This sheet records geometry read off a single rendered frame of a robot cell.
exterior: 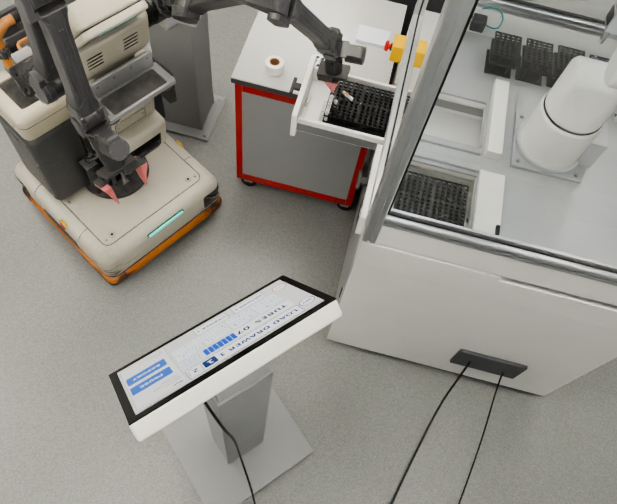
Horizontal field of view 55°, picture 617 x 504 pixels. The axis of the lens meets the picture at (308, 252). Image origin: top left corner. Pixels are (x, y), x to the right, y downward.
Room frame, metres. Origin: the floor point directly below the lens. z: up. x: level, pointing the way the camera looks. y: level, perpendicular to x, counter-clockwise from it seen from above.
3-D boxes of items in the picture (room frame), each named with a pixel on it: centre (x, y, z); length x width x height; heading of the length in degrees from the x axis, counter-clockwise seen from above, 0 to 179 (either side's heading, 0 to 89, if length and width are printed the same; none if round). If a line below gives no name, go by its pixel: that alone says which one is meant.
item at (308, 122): (1.41, -0.08, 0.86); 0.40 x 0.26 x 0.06; 87
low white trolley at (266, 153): (1.83, 0.11, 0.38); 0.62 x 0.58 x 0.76; 177
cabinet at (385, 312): (1.33, -0.65, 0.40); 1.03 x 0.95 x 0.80; 177
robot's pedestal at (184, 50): (1.94, 0.75, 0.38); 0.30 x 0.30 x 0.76; 86
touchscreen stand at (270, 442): (0.42, 0.16, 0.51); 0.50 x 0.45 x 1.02; 45
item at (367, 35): (1.89, -0.08, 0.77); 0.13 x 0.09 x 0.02; 87
